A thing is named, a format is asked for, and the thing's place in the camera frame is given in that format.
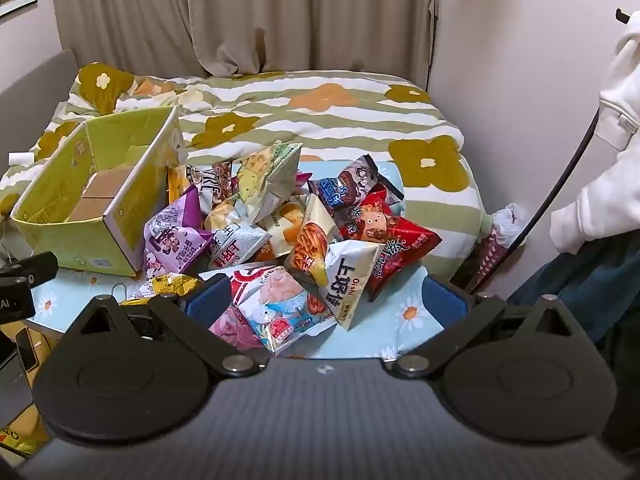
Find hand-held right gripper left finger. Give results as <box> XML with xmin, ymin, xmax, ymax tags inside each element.
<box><xmin>65</xmin><ymin>272</ymin><xmax>262</xmax><ymax>377</ymax></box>

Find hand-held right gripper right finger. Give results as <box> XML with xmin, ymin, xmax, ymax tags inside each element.
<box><xmin>389</xmin><ymin>275</ymin><xmax>584</xmax><ymax>379</ymax></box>

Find purple snack packet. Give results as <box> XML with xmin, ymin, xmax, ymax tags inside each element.
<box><xmin>144</xmin><ymin>185</ymin><xmax>214</xmax><ymax>279</ymax></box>

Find yellow-green cardboard box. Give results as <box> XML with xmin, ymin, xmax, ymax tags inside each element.
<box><xmin>10</xmin><ymin>105</ymin><xmax>189</xmax><ymax>277</ymax></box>

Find pile of snack packets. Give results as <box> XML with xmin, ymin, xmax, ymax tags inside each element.
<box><xmin>120</xmin><ymin>142</ymin><xmax>444</xmax><ymax>357</ymax></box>

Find light blue daisy tablecloth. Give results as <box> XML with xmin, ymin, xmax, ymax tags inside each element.
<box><xmin>25</xmin><ymin>160</ymin><xmax>482</xmax><ymax>361</ymax></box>

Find snack packet beside bed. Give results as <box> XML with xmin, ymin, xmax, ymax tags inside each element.
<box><xmin>472</xmin><ymin>203</ymin><xmax>529</xmax><ymax>291</ymax></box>

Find yellow plastic bag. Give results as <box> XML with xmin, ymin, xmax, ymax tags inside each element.
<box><xmin>0</xmin><ymin>422</ymin><xmax>47</xmax><ymax>457</ymax></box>

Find person's blue trousers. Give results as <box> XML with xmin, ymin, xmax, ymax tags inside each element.
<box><xmin>505</xmin><ymin>230</ymin><xmax>640</xmax><ymax>347</ymax></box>

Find grey headboard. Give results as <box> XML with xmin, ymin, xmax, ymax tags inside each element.
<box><xmin>0</xmin><ymin>49</ymin><xmax>81</xmax><ymax>107</ymax></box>

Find floral striped blanket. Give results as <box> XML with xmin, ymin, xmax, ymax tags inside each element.
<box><xmin>0</xmin><ymin>62</ymin><xmax>489</xmax><ymax>272</ymax></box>

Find beige curtain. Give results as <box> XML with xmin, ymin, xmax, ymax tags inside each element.
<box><xmin>50</xmin><ymin>0</ymin><xmax>442</xmax><ymax>84</ymax></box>

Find black cable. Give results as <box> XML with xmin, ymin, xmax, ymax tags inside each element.
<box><xmin>470</xmin><ymin>105</ymin><xmax>602</xmax><ymax>294</ymax></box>

